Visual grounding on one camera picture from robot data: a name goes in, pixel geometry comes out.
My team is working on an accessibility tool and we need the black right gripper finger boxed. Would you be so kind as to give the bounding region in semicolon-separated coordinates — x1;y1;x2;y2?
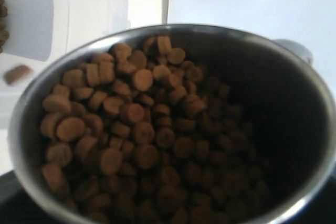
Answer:
1;171;59;224

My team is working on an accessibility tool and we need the steel mug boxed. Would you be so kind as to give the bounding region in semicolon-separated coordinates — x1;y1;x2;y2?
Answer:
8;25;335;223

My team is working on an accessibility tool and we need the falling brown food pellet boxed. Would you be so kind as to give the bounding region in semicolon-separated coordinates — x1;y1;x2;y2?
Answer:
3;65;32;86

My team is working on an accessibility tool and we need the translucent plastic tall container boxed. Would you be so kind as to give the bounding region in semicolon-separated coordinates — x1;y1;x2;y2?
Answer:
0;0;169;130

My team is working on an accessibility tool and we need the white backdrop curtain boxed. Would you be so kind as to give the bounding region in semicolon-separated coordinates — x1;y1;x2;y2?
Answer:
166;0;336;78

